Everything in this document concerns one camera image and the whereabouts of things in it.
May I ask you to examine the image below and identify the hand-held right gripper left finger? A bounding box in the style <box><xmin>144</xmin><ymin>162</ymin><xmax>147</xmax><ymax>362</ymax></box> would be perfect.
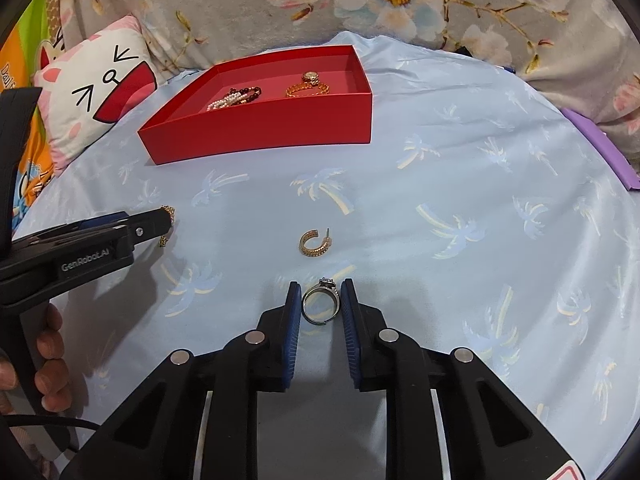
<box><xmin>60</xmin><ymin>281</ymin><xmax>302</xmax><ymax>480</ymax></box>

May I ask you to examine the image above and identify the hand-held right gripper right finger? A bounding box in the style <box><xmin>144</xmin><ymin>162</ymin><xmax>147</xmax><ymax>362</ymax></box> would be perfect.
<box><xmin>340</xmin><ymin>277</ymin><xmax>583</xmax><ymax>480</ymax></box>

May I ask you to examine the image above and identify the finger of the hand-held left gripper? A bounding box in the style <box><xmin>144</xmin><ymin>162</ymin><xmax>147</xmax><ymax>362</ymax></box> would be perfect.
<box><xmin>35</xmin><ymin>212</ymin><xmax>130</xmax><ymax>235</ymax></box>
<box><xmin>10</xmin><ymin>208</ymin><xmax>173</xmax><ymax>263</ymax></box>

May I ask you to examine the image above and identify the gold chain bracelet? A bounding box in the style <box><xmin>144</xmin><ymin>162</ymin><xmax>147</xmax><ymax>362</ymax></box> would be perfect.
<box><xmin>159</xmin><ymin>205</ymin><xmax>176</xmax><ymax>248</ymax></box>

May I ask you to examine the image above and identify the silver ring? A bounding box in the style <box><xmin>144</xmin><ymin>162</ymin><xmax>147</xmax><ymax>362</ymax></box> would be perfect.
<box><xmin>301</xmin><ymin>276</ymin><xmax>343</xmax><ymax>326</ymax></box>

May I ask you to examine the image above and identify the pearl bracelet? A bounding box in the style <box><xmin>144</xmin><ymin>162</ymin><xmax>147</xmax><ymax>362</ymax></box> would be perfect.
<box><xmin>206</xmin><ymin>87</ymin><xmax>251</xmax><ymax>112</ymax></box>

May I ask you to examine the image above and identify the red cardboard box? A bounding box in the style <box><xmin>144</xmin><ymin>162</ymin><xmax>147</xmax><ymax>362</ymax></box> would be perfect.
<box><xmin>137</xmin><ymin>45</ymin><xmax>375</xmax><ymax>166</ymax></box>

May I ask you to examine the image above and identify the dark beaded bracelet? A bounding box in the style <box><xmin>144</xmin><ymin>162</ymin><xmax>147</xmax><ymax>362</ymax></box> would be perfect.
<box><xmin>227</xmin><ymin>86</ymin><xmax>263</xmax><ymax>106</ymax></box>

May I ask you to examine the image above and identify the gold cuff bangle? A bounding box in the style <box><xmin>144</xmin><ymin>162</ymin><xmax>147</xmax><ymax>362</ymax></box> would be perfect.
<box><xmin>285</xmin><ymin>81</ymin><xmax>331</xmax><ymax>99</ymax></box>

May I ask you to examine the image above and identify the person's left hand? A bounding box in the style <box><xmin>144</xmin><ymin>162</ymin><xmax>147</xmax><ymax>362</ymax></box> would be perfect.
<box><xmin>0</xmin><ymin>304</ymin><xmax>73</xmax><ymax>413</ymax></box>

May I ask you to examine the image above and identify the gold hoop earring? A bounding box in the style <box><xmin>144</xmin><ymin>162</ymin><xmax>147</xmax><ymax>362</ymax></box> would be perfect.
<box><xmin>298</xmin><ymin>227</ymin><xmax>333</xmax><ymax>258</ymax></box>

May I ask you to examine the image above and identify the cat face pillow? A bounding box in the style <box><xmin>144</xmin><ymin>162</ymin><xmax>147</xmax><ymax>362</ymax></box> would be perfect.
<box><xmin>34</xmin><ymin>15</ymin><xmax>158</xmax><ymax>177</ymax></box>

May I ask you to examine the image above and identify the light blue palm print sheet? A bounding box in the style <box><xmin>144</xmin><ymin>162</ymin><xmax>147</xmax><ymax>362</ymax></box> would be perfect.
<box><xmin>10</xmin><ymin>30</ymin><xmax>640</xmax><ymax>480</ymax></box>

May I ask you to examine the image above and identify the colourful cartoon blanket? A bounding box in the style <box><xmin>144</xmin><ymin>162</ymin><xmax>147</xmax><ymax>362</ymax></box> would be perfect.
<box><xmin>0</xmin><ymin>0</ymin><xmax>76</xmax><ymax>226</ymax></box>

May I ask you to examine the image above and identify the purple flat object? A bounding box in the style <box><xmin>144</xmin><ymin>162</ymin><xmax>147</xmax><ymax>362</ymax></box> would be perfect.
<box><xmin>559</xmin><ymin>106</ymin><xmax>640</xmax><ymax>187</ymax></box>

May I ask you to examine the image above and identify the grey floral blanket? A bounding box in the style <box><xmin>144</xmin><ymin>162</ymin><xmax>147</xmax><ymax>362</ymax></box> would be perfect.
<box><xmin>60</xmin><ymin>0</ymin><xmax>640</xmax><ymax>171</ymax></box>

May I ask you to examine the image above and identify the black cable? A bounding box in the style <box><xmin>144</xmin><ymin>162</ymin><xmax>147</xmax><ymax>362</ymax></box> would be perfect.
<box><xmin>0</xmin><ymin>412</ymin><xmax>101</xmax><ymax>433</ymax></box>

